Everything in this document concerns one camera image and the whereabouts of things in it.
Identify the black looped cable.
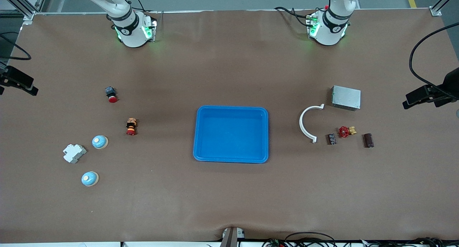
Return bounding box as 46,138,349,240
285,232,337,247

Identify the grey brown mount bracket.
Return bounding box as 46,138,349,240
219,227,245,247

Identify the white DIN rail breaker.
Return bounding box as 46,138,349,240
63,144,87,164

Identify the aluminium frame post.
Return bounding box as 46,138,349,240
0,0,49,25
429,0,459,17

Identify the blue dome bell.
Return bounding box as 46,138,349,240
91,135,109,149
81,171,99,187

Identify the white curved plastic clamp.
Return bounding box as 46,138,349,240
299,104,325,144

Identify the black arm base cable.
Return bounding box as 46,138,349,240
274,6,313,28

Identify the silver metal box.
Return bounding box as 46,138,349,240
331,85,361,111

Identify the blue plastic tray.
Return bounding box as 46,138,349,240
193,105,269,164

